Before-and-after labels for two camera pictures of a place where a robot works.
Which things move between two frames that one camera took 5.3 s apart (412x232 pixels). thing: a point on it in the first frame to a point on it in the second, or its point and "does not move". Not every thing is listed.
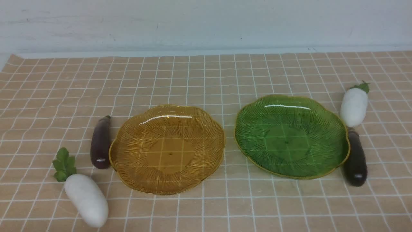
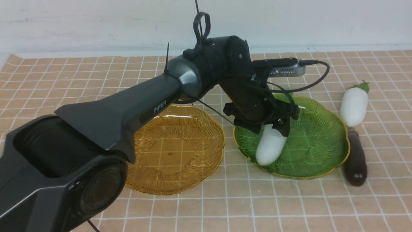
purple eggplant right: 355,169 does not move
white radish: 353,104 does not move
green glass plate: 291,137 does not move
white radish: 83,191 to 270,143
